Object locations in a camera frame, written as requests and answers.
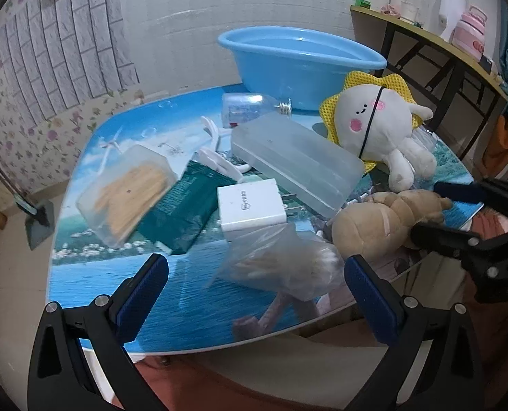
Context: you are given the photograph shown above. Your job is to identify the blue plastic basin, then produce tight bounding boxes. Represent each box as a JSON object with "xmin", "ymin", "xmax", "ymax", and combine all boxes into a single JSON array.
[{"xmin": 217, "ymin": 26, "xmax": 387, "ymax": 111}]

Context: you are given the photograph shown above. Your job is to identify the orange cloth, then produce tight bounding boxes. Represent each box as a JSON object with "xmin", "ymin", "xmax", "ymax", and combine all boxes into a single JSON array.
[{"xmin": 481, "ymin": 113, "xmax": 508, "ymax": 180}]

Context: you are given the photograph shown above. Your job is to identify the white sunflower plush toy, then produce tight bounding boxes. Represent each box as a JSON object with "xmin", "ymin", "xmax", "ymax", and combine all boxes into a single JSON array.
[{"xmin": 320, "ymin": 71, "xmax": 438, "ymax": 192}]

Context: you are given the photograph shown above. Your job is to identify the white kettle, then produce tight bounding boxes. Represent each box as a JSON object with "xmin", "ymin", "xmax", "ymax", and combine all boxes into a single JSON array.
[{"xmin": 427, "ymin": 0, "xmax": 467, "ymax": 43}]

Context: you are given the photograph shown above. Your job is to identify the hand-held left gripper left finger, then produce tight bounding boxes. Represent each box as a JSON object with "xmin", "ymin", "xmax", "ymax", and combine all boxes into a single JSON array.
[{"xmin": 28, "ymin": 253, "xmax": 170, "ymax": 411}]

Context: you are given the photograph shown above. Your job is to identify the grey long-handled tool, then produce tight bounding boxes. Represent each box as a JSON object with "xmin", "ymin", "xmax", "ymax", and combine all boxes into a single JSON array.
[{"xmin": 0, "ymin": 143, "xmax": 55, "ymax": 251}]

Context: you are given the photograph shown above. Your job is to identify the clear plastic bottle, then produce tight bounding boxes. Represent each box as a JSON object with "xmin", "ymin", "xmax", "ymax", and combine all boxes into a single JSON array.
[{"xmin": 221, "ymin": 93, "xmax": 293, "ymax": 129}]

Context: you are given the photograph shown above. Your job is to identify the frosted box with beige contents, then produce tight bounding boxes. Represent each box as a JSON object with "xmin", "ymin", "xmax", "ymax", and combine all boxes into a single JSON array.
[{"xmin": 75, "ymin": 145, "xmax": 178, "ymax": 249}]

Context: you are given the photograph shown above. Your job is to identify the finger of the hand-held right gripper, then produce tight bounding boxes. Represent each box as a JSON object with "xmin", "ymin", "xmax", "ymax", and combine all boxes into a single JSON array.
[
  {"xmin": 433, "ymin": 177, "xmax": 508, "ymax": 207},
  {"xmin": 410, "ymin": 223, "xmax": 483, "ymax": 262}
]

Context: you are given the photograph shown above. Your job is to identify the pink water bottle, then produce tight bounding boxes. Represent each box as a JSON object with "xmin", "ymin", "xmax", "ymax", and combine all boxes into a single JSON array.
[{"xmin": 452, "ymin": 5, "xmax": 489, "ymax": 61}]

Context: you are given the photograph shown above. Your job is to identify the clear long plastic box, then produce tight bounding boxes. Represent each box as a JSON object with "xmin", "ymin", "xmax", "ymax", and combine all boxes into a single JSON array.
[{"xmin": 230, "ymin": 111, "xmax": 365, "ymax": 219}]

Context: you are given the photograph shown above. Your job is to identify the black hair tie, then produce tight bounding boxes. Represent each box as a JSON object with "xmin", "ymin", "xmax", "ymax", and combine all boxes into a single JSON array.
[{"xmin": 357, "ymin": 83, "xmax": 387, "ymax": 157}]

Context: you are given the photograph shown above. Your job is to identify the white plastic clip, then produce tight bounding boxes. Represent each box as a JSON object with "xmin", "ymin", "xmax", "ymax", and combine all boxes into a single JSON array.
[{"xmin": 196, "ymin": 115, "xmax": 263, "ymax": 178}]

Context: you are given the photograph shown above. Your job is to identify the white charger plug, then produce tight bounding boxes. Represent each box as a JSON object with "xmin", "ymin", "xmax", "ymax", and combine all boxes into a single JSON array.
[{"xmin": 217, "ymin": 178, "xmax": 300, "ymax": 232}]

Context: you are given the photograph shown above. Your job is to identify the wooden side table black legs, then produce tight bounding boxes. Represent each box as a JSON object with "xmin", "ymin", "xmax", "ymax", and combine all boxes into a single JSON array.
[{"xmin": 350, "ymin": 5, "xmax": 508, "ymax": 161}]

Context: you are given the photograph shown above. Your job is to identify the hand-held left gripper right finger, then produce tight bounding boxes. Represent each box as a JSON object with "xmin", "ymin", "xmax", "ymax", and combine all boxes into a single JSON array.
[{"xmin": 344, "ymin": 254, "xmax": 486, "ymax": 411}]

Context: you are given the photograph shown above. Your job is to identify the dark green packet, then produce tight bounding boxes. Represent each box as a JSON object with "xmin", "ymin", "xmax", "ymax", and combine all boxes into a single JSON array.
[{"xmin": 136, "ymin": 159, "xmax": 238, "ymax": 255}]

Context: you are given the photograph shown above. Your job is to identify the white cup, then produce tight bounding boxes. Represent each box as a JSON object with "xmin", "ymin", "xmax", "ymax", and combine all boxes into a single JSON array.
[{"xmin": 400, "ymin": 0, "xmax": 418, "ymax": 24}]

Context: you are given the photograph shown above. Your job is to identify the brown plush toy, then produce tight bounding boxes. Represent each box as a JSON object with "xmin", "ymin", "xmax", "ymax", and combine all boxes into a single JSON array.
[{"xmin": 331, "ymin": 189, "xmax": 452, "ymax": 262}]

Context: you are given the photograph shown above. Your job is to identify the plastic bag of cotton swabs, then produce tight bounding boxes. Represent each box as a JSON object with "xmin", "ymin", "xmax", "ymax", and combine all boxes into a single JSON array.
[{"xmin": 207, "ymin": 223, "xmax": 344, "ymax": 302}]

